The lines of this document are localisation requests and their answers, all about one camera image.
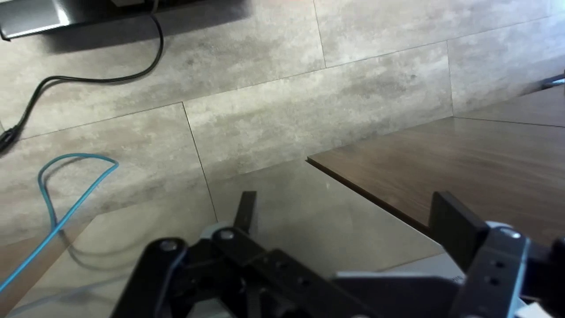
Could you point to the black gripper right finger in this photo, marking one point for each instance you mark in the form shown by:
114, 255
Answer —
456, 228

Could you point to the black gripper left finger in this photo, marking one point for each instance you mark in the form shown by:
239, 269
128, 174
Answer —
246, 211

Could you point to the dark wood cabinet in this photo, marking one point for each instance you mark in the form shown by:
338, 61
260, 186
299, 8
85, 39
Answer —
504, 161

